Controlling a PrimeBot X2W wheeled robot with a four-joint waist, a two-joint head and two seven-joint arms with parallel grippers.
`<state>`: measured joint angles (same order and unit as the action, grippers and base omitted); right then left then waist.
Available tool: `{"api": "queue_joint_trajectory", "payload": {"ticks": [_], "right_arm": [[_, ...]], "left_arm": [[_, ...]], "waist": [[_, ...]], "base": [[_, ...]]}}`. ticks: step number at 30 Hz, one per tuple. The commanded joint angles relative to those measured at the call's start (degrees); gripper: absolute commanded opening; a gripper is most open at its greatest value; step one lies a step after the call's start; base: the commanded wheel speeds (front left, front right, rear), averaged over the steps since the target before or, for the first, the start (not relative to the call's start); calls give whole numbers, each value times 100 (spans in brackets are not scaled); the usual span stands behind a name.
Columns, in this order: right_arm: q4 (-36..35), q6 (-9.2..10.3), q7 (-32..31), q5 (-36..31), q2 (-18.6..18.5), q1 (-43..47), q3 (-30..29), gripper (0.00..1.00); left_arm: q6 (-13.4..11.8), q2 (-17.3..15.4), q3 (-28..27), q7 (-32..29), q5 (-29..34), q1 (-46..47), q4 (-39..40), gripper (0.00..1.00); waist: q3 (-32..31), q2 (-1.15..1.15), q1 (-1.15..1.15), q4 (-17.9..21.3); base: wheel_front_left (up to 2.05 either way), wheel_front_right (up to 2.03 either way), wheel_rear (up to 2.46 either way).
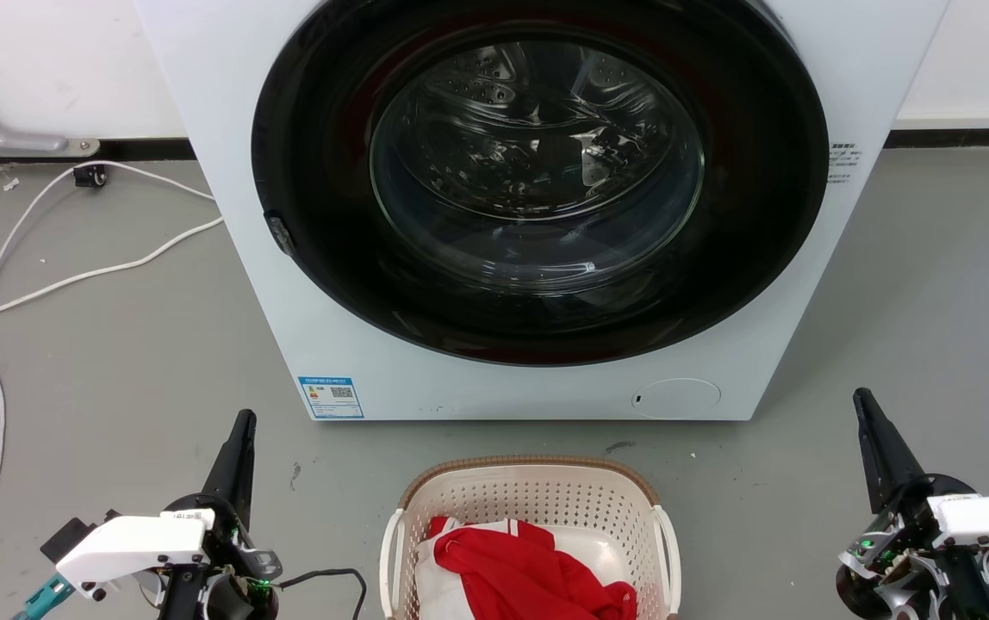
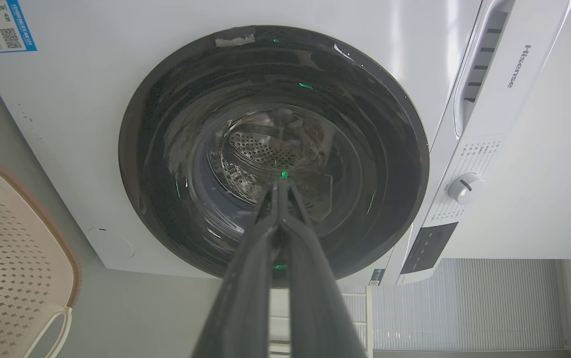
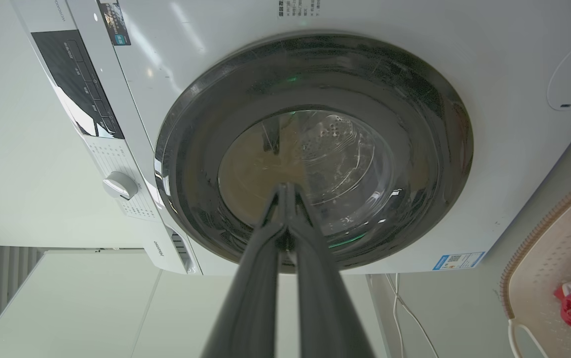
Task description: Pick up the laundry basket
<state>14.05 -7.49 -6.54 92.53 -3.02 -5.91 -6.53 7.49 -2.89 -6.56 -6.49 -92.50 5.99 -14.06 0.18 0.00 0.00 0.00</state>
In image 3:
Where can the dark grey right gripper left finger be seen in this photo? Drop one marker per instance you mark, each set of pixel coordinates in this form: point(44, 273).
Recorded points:
point(250, 293)

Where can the blue energy label sticker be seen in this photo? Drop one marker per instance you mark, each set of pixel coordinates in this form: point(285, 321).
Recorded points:
point(458, 260)

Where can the round dark washing machine door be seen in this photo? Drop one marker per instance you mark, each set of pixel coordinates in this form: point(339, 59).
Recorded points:
point(315, 124)

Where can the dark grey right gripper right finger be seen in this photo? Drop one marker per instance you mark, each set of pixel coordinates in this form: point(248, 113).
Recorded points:
point(325, 298)

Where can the beige plastic laundry basket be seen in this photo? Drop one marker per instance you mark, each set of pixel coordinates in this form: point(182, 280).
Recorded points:
point(549, 278)

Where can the silver washing machine dial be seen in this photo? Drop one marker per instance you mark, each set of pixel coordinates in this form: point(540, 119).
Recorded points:
point(120, 185)

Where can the white front-load washing machine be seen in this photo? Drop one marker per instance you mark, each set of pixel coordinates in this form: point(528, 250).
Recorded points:
point(489, 149)

